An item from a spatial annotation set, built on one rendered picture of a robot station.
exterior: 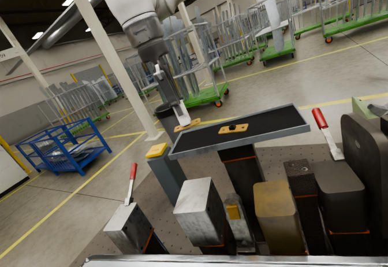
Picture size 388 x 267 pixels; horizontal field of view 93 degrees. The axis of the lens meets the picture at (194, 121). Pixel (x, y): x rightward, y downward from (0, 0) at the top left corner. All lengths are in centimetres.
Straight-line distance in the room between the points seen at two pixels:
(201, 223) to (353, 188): 30
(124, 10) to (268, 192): 50
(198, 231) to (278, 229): 17
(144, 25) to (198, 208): 42
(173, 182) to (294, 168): 38
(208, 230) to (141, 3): 52
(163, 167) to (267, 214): 35
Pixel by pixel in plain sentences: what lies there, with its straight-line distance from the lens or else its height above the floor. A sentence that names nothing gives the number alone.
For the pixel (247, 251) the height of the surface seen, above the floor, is 99.
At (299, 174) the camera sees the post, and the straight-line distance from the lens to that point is 45.
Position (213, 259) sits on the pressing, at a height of 100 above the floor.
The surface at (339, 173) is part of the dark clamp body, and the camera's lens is 48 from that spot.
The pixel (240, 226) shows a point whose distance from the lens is 46.
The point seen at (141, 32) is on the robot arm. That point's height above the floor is 148.
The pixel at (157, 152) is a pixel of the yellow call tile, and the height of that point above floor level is 116.
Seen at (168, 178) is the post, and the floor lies 106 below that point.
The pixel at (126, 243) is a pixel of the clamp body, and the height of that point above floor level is 100.
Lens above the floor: 141
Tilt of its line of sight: 20 degrees down
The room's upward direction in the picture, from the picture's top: 24 degrees counter-clockwise
